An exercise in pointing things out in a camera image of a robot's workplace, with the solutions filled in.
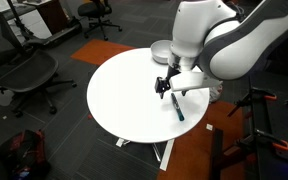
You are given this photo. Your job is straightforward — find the brown wooden cabinet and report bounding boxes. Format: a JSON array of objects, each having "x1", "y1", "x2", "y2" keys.
[{"x1": 36, "y1": 0, "x2": 69, "y2": 35}]

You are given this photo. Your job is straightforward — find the black low platform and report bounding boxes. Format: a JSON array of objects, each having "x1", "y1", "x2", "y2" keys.
[{"x1": 23, "y1": 22, "x2": 84, "y2": 48}]

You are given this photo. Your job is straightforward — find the black swivel office chair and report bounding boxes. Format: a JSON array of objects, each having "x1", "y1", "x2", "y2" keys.
[{"x1": 77, "y1": 0, "x2": 123, "y2": 42}]

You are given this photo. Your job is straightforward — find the green marker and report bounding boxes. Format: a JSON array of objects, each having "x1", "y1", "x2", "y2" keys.
[{"x1": 170, "y1": 92, "x2": 186, "y2": 122}]

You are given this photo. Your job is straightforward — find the white desk panel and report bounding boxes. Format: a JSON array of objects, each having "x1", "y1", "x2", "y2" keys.
[{"x1": 0, "y1": 0, "x2": 54, "y2": 44}]

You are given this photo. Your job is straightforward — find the grey bowl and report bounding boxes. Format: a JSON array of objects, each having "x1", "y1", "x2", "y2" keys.
[{"x1": 150, "y1": 39, "x2": 174, "y2": 65}]

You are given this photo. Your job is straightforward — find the white wrist camera block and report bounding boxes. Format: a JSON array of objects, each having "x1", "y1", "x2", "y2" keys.
[{"x1": 169, "y1": 70, "x2": 224, "y2": 93}]

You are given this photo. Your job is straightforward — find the white table base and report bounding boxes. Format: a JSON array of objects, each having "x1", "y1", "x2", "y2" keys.
[{"x1": 115, "y1": 137, "x2": 176, "y2": 172}]

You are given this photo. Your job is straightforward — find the black mesh office chair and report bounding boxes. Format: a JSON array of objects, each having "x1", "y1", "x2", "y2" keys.
[{"x1": 0, "y1": 4, "x2": 78, "y2": 119}]

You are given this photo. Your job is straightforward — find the dark red stand frame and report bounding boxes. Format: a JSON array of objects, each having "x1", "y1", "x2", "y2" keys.
[{"x1": 209, "y1": 128, "x2": 252, "y2": 180}]

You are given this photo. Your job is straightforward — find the black workbench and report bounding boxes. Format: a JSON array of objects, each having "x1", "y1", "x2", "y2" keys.
[{"x1": 248, "y1": 71, "x2": 288, "y2": 180}]

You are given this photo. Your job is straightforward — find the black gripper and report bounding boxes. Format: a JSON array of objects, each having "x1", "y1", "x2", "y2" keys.
[{"x1": 154, "y1": 65, "x2": 188, "y2": 100}]

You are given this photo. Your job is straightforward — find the orange handled black clamp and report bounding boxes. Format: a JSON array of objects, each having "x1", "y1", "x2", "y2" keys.
[
  {"x1": 233, "y1": 128, "x2": 288, "y2": 158},
  {"x1": 227, "y1": 86, "x2": 278, "y2": 118}
]

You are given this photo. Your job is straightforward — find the red and black bag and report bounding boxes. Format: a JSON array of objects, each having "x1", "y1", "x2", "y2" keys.
[{"x1": 0, "y1": 129, "x2": 52, "y2": 180}]

